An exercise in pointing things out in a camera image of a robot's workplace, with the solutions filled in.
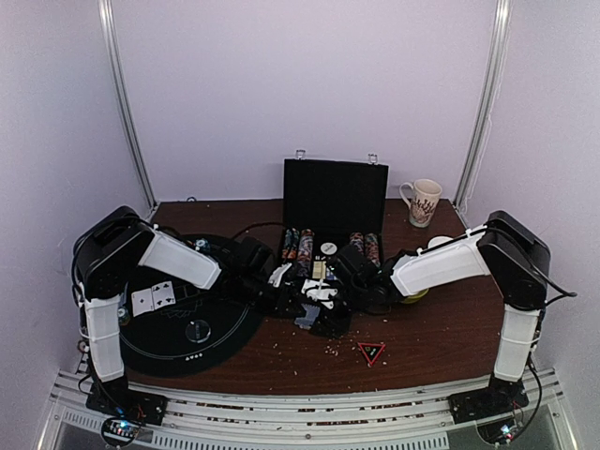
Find grey card deck box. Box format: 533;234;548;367
294;304;321;330

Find clear black round button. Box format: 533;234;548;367
185;320;212;344

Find face-up clubs playing card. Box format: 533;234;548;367
151;280;176;310

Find black poker chip case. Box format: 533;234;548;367
278;157;389;278

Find face-up ace playing card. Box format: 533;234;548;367
131;288;155;317

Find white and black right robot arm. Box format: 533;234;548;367
300;211;576;424

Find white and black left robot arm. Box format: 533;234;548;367
71;206;304;426

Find yellow-green bowl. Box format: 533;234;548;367
399;289;428;305

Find right outer poker chip row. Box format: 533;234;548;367
364;233;381;266

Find left outer poker chip row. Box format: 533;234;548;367
281;228;300;261

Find cream card deck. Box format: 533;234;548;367
312;261;326;280

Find white dealer button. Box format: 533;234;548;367
320;242;338;256

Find red and black triangle card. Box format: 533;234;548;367
358;342;385;367

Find left inner poker chip row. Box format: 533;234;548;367
296;229;314;277

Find white and orange bowl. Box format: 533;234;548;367
427;235;453;248

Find round black poker mat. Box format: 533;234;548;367
120;234;274;378

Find cream patterned mug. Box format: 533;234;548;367
398;179;443;228

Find right green circuit board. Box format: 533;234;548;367
487;421;522;445

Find green circuit board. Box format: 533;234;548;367
487;421;522;445
100;417;143;447

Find left green circuit board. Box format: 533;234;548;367
100;417;143;447

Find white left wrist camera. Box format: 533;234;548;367
268;262;293;288

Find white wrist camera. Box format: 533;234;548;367
268;262;293;288
301;279;338;309

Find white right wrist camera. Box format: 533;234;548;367
301;279;338;309

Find aluminium front rail base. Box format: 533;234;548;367
33;368;584;449

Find right aluminium frame post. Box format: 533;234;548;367
454;0;512;214

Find aluminium frame post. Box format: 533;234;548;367
97;0;158;210
454;0;512;214

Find left aluminium frame post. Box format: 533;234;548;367
97;0;158;210

